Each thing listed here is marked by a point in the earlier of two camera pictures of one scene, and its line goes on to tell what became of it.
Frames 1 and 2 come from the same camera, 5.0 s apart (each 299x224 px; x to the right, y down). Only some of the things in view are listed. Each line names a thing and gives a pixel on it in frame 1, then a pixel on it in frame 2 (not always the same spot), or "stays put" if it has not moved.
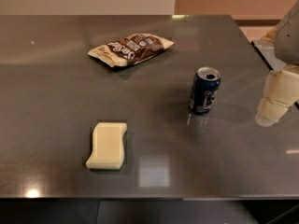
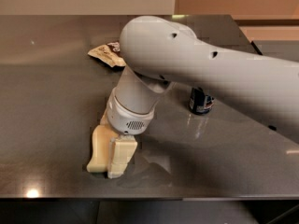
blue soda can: [204, 90] stays put
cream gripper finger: [281, 92] → [129, 123]
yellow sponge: [108, 149] stays put
